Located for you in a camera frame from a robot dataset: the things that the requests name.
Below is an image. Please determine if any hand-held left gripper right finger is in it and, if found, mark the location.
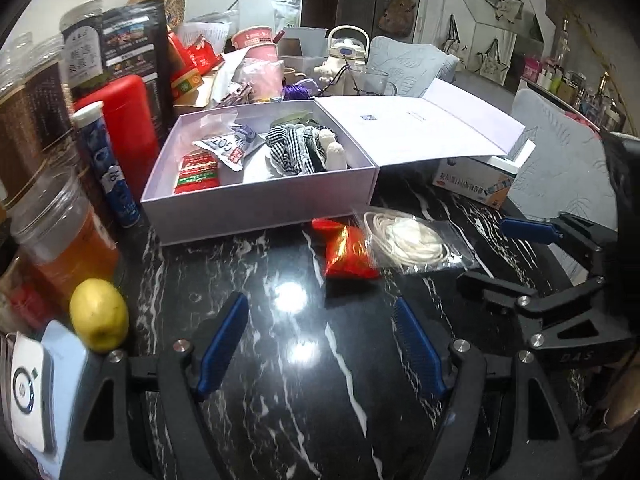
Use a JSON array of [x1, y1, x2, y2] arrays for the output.
[[393, 297, 583, 480]]

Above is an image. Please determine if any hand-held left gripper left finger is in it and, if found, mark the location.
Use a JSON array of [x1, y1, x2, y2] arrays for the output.
[[60, 291, 250, 480]]

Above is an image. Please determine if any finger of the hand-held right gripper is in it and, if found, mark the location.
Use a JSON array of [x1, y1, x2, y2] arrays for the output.
[[500, 212, 618, 261], [456, 270, 606, 317]]

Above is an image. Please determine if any clear bag with white cord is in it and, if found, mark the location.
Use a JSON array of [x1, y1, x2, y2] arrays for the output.
[[352, 205, 481, 276]]

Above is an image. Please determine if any small red foil packet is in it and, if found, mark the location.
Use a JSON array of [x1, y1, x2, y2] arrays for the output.
[[311, 217, 381, 281]]

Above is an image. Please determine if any lavender gift box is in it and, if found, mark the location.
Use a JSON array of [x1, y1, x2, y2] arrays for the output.
[[140, 77, 536, 247]]

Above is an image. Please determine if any long red green snack packet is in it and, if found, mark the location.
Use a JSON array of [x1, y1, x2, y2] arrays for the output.
[[172, 152, 222, 196]]

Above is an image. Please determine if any checkered hair scrunchie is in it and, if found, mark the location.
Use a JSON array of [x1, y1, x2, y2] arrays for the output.
[[264, 125, 301, 158]]

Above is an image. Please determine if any clear packet with beige contents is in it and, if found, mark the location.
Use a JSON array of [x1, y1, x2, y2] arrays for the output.
[[197, 110, 238, 143]]

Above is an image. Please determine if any person's right hand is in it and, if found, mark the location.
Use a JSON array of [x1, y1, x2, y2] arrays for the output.
[[595, 360, 640, 428]]

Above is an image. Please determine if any white blue medicine box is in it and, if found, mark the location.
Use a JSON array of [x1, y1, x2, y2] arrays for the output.
[[432, 157, 516, 208]]

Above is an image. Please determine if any chair with pale quilted cover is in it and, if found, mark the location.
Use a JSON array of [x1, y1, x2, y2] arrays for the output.
[[502, 89, 621, 231], [365, 36, 461, 96]]

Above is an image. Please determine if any yellow lemon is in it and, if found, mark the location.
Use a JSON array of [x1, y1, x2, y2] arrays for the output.
[[69, 277, 130, 353]]

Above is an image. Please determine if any row of cosmetic bottles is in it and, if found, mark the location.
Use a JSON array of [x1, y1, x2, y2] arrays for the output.
[[522, 55, 626, 131]]

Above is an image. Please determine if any cream tote bag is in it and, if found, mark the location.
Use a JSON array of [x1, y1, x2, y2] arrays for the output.
[[472, 37, 518, 86]]

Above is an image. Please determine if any jar with amber contents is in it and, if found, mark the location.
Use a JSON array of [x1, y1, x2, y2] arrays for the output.
[[10, 165, 121, 301]]

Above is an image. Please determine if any white blue sachet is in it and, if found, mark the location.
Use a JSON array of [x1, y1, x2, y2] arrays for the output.
[[192, 132, 266, 171]]

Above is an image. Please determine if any light blue white device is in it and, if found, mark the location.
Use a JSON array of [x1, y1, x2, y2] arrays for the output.
[[10, 320, 88, 466]]

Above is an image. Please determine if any grey checkered cloth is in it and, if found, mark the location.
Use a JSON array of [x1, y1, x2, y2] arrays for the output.
[[272, 127, 328, 176]]

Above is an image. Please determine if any white plush toy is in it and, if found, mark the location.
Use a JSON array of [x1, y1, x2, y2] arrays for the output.
[[317, 129, 348, 171]]

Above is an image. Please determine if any blue tablet tube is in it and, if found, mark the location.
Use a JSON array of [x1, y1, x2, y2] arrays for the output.
[[70, 101, 142, 229]]

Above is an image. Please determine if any glass measuring cup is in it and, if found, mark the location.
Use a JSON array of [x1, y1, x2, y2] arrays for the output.
[[350, 65, 396, 98]]

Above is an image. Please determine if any tote bag with star print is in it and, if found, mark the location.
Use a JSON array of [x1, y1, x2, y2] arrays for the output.
[[479, 0, 526, 26]]

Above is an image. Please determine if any red canister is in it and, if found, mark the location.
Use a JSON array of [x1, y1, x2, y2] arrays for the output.
[[75, 75, 161, 201]]

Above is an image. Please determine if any white bear figure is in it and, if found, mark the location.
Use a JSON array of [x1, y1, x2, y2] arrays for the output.
[[317, 57, 346, 86]]

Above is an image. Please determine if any brown hanging bag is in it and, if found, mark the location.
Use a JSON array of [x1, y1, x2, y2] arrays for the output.
[[377, 0, 418, 38]]

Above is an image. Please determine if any white electric kettle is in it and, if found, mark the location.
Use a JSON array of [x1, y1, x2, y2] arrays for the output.
[[326, 25, 371, 73]]

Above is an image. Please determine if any purple yarn ball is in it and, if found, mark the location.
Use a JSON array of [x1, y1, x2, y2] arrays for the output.
[[281, 82, 313, 103]]

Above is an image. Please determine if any small red green box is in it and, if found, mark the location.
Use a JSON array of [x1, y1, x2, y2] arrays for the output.
[[172, 70, 206, 101]]

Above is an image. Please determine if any red snack bag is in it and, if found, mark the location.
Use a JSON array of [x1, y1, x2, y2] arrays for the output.
[[167, 30, 226, 78]]

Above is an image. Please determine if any grey open cardboard box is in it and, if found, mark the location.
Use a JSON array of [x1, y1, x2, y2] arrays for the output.
[[277, 27, 331, 58]]

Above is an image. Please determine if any clear plastic jar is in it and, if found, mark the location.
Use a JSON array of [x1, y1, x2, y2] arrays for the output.
[[0, 32, 36, 206]]

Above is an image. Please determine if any pink cup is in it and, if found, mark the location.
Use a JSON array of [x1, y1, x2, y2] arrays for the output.
[[230, 25, 278, 61]]

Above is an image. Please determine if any jar with brown contents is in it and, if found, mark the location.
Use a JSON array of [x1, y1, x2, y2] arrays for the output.
[[22, 35, 76, 151]]

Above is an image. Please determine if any green white pouch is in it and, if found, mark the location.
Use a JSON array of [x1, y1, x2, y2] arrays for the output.
[[272, 0, 303, 28]]

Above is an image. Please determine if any black stand-up pouch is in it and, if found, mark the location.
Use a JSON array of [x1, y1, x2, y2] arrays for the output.
[[102, 0, 171, 133]]

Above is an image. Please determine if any jar with dark label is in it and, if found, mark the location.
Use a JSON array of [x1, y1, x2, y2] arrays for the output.
[[59, 2, 108, 91]]

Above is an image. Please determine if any woven round basket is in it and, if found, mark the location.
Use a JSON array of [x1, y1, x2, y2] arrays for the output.
[[164, 0, 187, 28]]

